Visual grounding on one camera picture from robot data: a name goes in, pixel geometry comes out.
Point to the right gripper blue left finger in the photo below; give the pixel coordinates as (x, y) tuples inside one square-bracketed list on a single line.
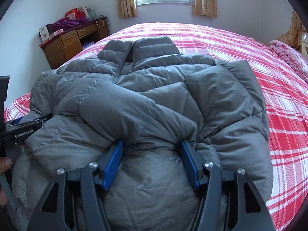
[(96, 178)]

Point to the pink folded blanket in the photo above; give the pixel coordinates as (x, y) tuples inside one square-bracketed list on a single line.
[(292, 57)]

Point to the red box on desk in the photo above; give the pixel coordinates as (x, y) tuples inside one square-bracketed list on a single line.
[(75, 14)]

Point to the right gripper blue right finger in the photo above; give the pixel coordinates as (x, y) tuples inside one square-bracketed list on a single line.
[(206, 179)]

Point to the white fruit print box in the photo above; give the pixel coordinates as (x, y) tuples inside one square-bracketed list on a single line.
[(44, 33)]

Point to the grey puffer down jacket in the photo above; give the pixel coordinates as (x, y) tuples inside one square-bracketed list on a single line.
[(149, 95)]

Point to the purple clothes on desk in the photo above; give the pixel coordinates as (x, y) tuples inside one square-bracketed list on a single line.
[(66, 24)]

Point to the beige side window curtain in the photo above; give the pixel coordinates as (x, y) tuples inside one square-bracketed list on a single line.
[(293, 35)]

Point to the flat red pink box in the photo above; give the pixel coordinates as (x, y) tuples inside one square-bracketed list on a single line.
[(54, 34)]

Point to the brown wooden desk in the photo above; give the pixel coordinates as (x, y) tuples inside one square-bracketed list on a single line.
[(69, 43)]

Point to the person's left hand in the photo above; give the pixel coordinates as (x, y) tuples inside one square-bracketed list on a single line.
[(5, 164)]

